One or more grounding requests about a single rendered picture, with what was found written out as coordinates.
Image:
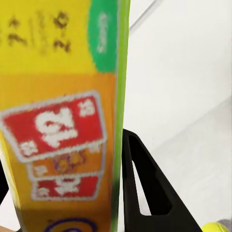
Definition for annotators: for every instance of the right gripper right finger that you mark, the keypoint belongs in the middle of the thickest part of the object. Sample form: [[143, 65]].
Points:
[[168, 212]]

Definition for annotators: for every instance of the painting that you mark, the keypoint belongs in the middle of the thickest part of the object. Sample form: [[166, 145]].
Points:
[[136, 9]]

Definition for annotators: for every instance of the board game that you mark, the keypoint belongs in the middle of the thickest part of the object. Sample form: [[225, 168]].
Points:
[[63, 66]]

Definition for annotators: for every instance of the desk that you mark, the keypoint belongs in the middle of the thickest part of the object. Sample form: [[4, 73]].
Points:
[[198, 164]]

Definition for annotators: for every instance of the tennis ball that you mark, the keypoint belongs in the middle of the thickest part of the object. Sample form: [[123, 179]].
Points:
[[214, 227]]

